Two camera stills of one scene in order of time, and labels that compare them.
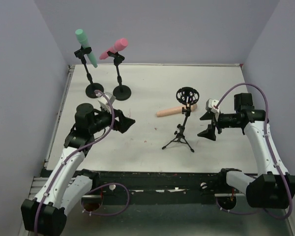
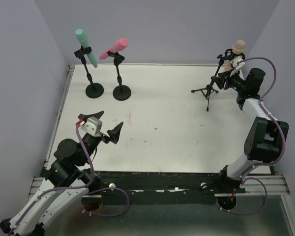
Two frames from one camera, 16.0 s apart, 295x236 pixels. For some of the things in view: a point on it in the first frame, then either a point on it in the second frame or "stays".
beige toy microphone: x=174 y=110 -> x=238 y=47
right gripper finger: x=210 y=132 -> x=220 y=81
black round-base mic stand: x=91 y=88 stays
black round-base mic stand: x=121 y=93 stays
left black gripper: x=116 y=119 -> x=102 y=136
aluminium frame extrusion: x=42 y=176 stays
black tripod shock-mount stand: x=188 y=96 -> x=205 y=91
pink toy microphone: x=119 y=44 stays
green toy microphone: x=83 y=40 stays
